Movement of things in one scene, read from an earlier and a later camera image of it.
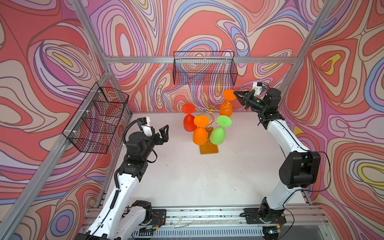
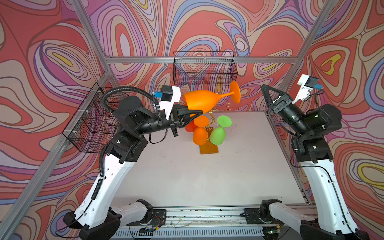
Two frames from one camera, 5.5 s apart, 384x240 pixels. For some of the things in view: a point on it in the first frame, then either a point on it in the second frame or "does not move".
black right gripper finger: (241, 93) to (264, 87)
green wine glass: (217, 134) does not move
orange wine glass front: (200, 134) does not move
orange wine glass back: (226, 107) to (204, 101)
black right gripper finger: (240, 95) to (266, 93)
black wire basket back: (204, 68) does not move
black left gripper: (164, 138) to (186, 115)
